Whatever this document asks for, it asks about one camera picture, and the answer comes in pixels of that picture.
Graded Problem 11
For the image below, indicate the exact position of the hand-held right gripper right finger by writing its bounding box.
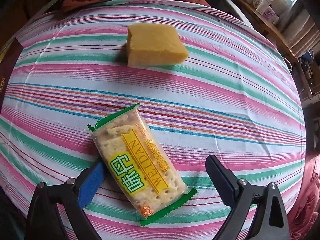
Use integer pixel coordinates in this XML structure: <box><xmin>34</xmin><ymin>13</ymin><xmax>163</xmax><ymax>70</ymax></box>
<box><xmin>205</xmin><ymin>155</ymin><xmax>290</xmax><ymax>240</ymax></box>

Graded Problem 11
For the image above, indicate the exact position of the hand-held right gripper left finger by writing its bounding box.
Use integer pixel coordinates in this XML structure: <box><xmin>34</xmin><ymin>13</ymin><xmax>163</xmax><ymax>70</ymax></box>
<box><xmin>26</xmin><ymin>161</ymin><xmax>108</xmax><ymax>240</ymax></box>

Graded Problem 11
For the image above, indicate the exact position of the green yellow cracker packet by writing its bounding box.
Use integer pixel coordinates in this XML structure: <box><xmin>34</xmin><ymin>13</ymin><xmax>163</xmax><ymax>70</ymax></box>
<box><xmin>87</xmin><ymin>103</ymin><xmax>198</xmax><ymax>227</ymax></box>

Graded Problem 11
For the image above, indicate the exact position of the striped bedsheet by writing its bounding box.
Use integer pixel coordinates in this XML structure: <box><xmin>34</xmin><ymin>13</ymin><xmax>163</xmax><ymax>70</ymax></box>
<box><xmin>0</xmin><ymin>0</ymin><xmax>307</xmax><ymax>240</ymax></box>

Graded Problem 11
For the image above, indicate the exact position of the red floral blanket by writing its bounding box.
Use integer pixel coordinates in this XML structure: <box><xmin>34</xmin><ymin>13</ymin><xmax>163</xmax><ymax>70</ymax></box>
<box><xmin>291</xmin><ymin>152</ymin><xmax>320</xmax><ymax>240</ymax></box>

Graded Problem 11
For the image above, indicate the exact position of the yellow sponge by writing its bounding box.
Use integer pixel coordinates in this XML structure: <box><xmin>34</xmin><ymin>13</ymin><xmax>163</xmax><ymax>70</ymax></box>
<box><xmin>126</xmin><ymin>23</ymin><xmax>189</xmax><ymax>68</ymax></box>

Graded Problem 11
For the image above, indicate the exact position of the wooden bedside table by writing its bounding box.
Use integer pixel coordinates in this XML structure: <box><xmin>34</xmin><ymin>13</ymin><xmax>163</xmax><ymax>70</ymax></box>
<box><xmin>235</xmin><ymin>0</ymin><xmax>299</xmax><ymax>60</ymax></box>

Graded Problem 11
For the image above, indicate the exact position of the patterned pink curtain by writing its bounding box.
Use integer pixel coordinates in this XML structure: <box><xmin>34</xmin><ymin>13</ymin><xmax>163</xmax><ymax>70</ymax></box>
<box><xmin>282</xmin><ymin>5</ymin><xmax>318</xmax><ymax>55</ymax></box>

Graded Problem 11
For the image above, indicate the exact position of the purple box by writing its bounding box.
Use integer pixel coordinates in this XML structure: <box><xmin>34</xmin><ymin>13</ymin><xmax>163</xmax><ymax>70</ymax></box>
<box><xmin>264</xmin><ymin>7</ymin><xmax>280</xmax><ymax>25</ymax></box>

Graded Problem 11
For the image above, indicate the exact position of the tall white box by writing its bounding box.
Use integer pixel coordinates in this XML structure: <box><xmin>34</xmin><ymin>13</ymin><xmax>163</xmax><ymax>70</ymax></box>
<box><xmin>255</xmin><ymin>0</ymin><xmax>274</xmax><ymax>14</ymax></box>

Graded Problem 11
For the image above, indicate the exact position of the white bed side rail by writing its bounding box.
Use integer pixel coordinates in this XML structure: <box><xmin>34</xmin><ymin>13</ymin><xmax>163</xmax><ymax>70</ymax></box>
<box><xmin>220</xmin><ymin>0</ymin><xmax>253</xmax><ymax>28</ymax></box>

